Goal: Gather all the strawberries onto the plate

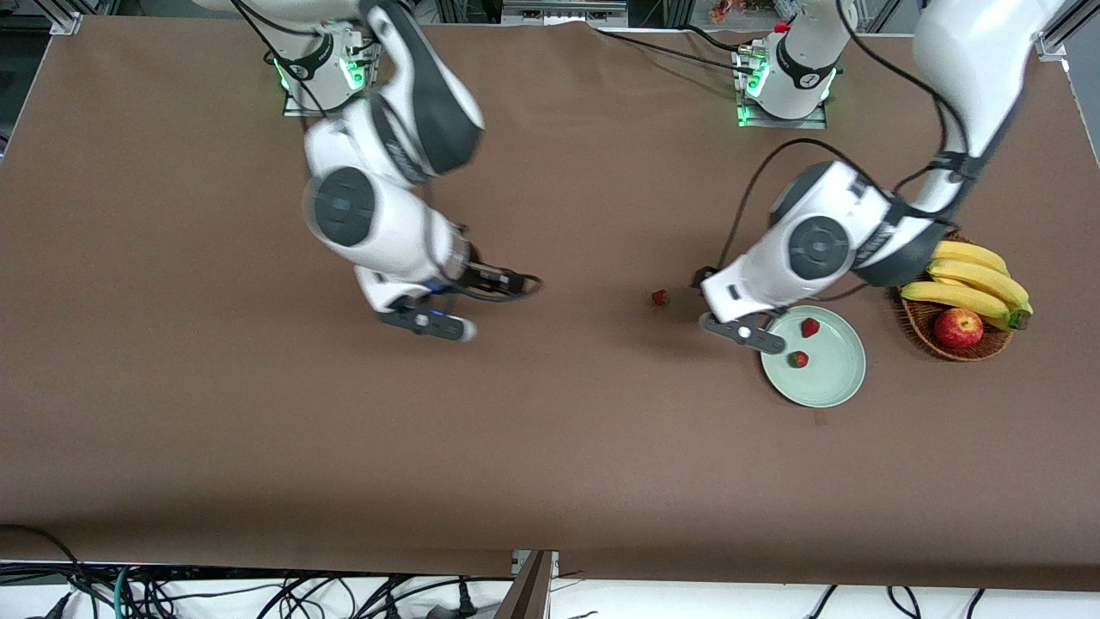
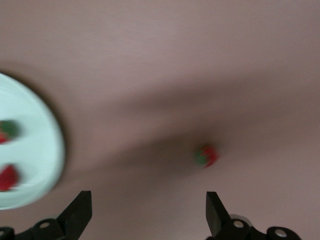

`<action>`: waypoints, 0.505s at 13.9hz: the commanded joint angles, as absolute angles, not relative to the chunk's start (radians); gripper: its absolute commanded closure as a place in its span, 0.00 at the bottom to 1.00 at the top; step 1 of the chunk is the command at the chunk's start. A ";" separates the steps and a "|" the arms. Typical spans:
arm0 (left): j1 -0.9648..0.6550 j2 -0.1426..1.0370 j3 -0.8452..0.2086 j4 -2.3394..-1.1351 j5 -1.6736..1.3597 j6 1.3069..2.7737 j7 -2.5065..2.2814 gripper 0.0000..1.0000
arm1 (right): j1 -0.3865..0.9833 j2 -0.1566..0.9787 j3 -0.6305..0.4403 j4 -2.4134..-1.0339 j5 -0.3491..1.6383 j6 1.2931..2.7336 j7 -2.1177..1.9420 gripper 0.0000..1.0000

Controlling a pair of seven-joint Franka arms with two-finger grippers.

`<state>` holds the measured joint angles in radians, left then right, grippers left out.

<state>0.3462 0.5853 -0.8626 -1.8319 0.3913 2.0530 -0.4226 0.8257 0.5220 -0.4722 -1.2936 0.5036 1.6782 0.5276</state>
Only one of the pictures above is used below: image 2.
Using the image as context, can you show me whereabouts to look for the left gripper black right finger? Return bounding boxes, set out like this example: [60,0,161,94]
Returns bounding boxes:
[206,191,301,240]

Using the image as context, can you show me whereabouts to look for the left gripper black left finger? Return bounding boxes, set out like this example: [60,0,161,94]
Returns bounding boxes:
[14,190,93,240]

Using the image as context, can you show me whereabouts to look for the red strawberry with green top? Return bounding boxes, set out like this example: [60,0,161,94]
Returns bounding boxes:
[194,144,221,169]
[0,119,21,145]
[0,163,23,193]

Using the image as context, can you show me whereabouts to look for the pale green round plate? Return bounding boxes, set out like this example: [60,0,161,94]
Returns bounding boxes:
[0,72,67,211]

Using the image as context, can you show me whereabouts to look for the brown table cover sheet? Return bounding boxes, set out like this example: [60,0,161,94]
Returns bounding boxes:
[0,0,320,240]

